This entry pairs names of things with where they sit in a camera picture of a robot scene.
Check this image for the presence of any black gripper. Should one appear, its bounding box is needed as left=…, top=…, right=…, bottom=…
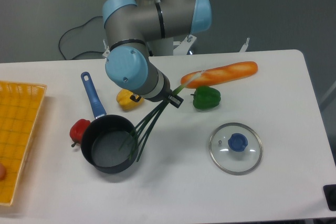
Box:
left=131, top=74, right=183, bottom=108

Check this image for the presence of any green onion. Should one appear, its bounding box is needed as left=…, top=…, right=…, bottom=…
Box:
left=118, top=69, right=206, bottom=162

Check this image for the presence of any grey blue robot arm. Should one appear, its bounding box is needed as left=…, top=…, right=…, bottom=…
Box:
left=102, top=0, right=212, bottom=107

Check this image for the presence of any yellow bell pepper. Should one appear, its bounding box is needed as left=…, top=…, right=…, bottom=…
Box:
left=116, top=89, right=144, bottom=111

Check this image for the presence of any green bell pepper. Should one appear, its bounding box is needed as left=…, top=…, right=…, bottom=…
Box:
left=192, top=86, right=221, bottom=110

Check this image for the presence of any orange baguette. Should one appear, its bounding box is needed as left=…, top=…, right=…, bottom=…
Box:
left=180, top=61, right=258, bottom=89

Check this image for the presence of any red bell pepper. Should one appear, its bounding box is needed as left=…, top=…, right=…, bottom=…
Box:
left=69, top=119, right=91, bottom=147

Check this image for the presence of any glass lid blue knob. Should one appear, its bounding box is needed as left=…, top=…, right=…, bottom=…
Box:
left=208, top=122, right=263, bottom=176

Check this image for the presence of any yellow plastic basket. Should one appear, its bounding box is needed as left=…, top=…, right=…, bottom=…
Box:
left=1, top=81, right=47, bottom=206

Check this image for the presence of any black device at edge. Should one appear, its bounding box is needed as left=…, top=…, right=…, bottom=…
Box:
left=323, top=184, right=336, bottom=211

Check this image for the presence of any black pot blue handle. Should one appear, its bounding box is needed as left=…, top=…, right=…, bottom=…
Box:
left=80, top=72, right=137, bottom=174

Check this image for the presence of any white bracket behind table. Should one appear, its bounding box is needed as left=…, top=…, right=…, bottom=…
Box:
left=239, top=37, right=250, bottom=53

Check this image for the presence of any black cable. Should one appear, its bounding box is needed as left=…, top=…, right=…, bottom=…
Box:
left=58, top=15, right=108, bottom=60

